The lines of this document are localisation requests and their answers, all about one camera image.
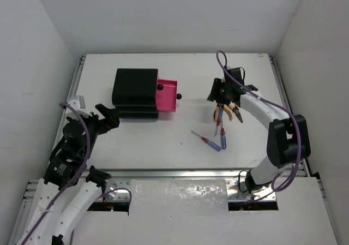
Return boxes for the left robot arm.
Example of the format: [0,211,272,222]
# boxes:
[17,100,119,244]

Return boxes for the pink top drawer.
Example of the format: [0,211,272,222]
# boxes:
[157,84,164,91]

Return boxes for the blue screwdriver red collar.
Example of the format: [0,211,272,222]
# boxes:
[191,130,221,152]

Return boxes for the black drawer cabinet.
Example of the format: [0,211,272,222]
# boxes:
[112,68,158,119]

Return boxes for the pink drawer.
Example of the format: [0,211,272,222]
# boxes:
[156,79,178,112]
[157,84,164,91]

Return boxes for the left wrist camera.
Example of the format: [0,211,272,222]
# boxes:
[67,95,91,117]

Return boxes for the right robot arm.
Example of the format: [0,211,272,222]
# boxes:
[207,68,311,193]

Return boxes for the yellow combination pliers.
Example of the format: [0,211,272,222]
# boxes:
[228,104,243,123]

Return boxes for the purple screwdriver thin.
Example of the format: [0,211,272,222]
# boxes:
[214,104,224,136]

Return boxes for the aluminium frame rail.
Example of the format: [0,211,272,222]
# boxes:
[22,170,276,205]

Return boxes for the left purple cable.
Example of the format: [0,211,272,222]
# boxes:
[19,100,132,245]

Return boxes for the white front cover panel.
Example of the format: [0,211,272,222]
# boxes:
[129,179,228,216]

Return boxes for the yellow long-nose pliers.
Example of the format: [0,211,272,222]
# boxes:
[213,104,233,122]

